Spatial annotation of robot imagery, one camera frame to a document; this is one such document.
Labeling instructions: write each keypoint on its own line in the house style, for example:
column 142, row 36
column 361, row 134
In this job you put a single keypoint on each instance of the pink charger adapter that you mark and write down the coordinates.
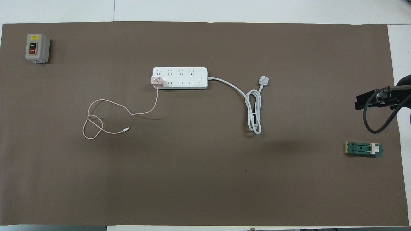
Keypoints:
column 157, row 81

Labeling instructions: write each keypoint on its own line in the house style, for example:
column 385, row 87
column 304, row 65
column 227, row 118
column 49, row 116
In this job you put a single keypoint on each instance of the brown table mat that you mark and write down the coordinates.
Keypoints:
column 205, row 179

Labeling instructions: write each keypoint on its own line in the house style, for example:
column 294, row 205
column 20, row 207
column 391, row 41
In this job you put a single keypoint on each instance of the grey on-off switch box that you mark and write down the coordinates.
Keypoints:
column 37, row 48

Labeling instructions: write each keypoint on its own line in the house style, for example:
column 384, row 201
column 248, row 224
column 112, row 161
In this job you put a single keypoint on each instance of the green knife switch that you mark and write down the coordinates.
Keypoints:
column 361, row 149

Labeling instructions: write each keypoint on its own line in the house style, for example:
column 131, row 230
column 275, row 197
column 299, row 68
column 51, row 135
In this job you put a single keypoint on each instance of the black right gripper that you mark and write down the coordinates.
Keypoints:
column 406, row 94

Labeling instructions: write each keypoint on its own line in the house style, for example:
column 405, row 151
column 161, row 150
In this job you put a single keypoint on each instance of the white power strip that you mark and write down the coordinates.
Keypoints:
column 183, row 78

